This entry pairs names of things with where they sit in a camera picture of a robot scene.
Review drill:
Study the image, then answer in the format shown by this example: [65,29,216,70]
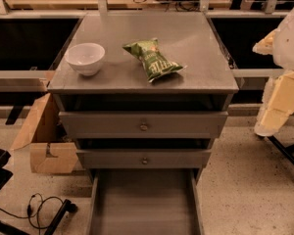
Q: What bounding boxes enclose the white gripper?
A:
[252,8,294,136]

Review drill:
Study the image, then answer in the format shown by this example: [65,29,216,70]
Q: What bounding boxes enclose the green jalapeno chip bag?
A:
[123,38,183,82]

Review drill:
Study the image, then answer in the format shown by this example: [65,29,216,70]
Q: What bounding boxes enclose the grey drawer cabinet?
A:
[48,11,238,177]

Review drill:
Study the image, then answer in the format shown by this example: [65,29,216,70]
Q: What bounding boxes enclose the grey open bottom drawer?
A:
[85,168,206,235]

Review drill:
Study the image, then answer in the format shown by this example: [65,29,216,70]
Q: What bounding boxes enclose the grey middle drawer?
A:
[76,149,211,168]

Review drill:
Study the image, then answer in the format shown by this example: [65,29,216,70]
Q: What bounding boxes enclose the grey top drawer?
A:
[59,112,227,139]

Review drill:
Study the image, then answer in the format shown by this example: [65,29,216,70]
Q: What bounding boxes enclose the black chair base leg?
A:
[267,136,294,165]

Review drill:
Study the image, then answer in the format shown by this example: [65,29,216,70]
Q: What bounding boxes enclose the white ceramic bowl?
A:
[65,43,106,76]

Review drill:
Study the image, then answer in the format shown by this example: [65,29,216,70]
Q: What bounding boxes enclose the brown cardboard box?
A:
[11,93,77,174]

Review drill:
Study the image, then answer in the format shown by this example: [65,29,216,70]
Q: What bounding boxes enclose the black stand leg left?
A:
[44,199,77,235]

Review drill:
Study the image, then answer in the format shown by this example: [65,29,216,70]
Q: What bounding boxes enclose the black cables on desk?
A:
[132,0,200,13]

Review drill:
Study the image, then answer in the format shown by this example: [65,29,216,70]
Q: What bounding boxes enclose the black cable on floor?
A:
[0,193,65,231]

